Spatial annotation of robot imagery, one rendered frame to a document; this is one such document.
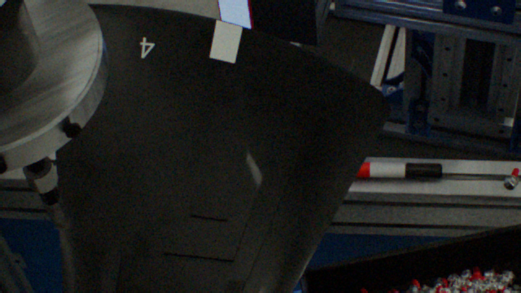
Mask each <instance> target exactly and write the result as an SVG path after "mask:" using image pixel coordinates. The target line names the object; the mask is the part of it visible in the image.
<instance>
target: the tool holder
mask: <svg viewBox="0 0 521 293"><path fill-rule="evenodd" d="M24 4H25V6H26V8H27V11H28V14H29V16H30V19H31V21H32V23H33V27H34V29H35V31H36V34H37V37H38V40H39V42H40V46H41V54H40V56H39V59H38V61H37V65H36V67H35V69H34V70H33V72H32V74H31V75H30V76H29V78H28V79H27V80H26V81H25V82H23V83H22V84H21V85H20V86H18V87H17V88H15V89H14V90H12V91H10V92H8V93H6V94H5V95H3V96H1V97H0V175H2V174H3V173H4V172H7V171H11V170H13V169H17V168H22V167H24V166H27V165H29V164H32V163H34V162H37V161H39V160H41V159H43V158H45V157H47V156H48V155H50V154H52V153H53V152H55V151H57V150H58V149H59V148H60V147H62V146H63V145H65V144H66V143H67V142H69V141H70V140H72V138H74V137H76V136H78V135H79V134H80V133H81V129H82V128H83V127H84V126H85V124H86V123H87V122H88V120H89V119H90V118H91V116H92V115H93V114H94V112H95V110H96V108H97V106H98V104H99V103H100V101H101V99H102V96H103V91H104V89H105V87H106V84H107V79H108V73H109V61H108V54H107V48H106V45H105V42H104V40H103V35H102V32H101V29H100V27H99V22H98V20H97V18H96V16H95V14H94V12H93V11H92V9H91V8H90V7H89V6H88V4H87V3H86V2H85V1H84V0H24Z"/></svg>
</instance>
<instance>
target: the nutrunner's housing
mask: <svg viewBox="0 0 521 293"><path fill-rule="evenodd" d="M40 54H41V46H40V42H39V40H38V37H37V34H36V31H35V29H34V27H33V23H32V21H31V19H30V16H29V14H28V11H27V8H26V6H25V4H24V0H0V97H1V96H3V95H5V94H6V93H8V92H10V91H12V90H14V89H15V88H17V87H18V86H20V85H21V84H22V83H23V82H25V81H26V80H27V79H28V78H29V76H30V75H31V74H32V72H33V70H34V69H35V67H36V65H37V61H38V59H39V56H40Z"/></svg>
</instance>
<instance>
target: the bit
mask: <svg viewBox="0 0 521 293"><path fill-rule="evenodd" d="M23 173H24V175H25V177H26V179H27V181H28V184H29V186H30V187H31V189H32V190H34V191H36V192H38V193H39V195H40V196H41V198H42V202H43V204H44V206H45V208H46V211H47V213H48V215H49V217H50V219H51V221H52V223H53V225H54V227H55V228H56V229H58V230H59V231H60V232H62V231H64V230H67V229H69V228H70V223H71V218H70V216H69V214H68V211H67V209H66V207H65V205H64V203H63V200H62V198H61V195H60V193H59V191H58V188H57V186H56V185H57V182H58V174H57V172H56V171H55V166H54V165H53V163H52V160H51V159H50V157H49V156H47V157H45V158H43V159H41V160H39V161H37V162H34V163H32V164H29V165H27V166H24V167H23Z"/></svg>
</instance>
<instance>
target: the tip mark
mask: <svg viewBox="0 0 521 293"><path fill-rule="evenodd" d="M242 29H243V27H240V26H238V25H233V24H228V23H225V22H222V21H219V20H218V21H217V26H216V30H215V35H214V36H213V40H212V49H211V53H210V58H214V59H222V60H225V61H229V62H232V63H234V61H235V56H237V53H238V48H239V41H240V37H241V33H242Z"/></svg>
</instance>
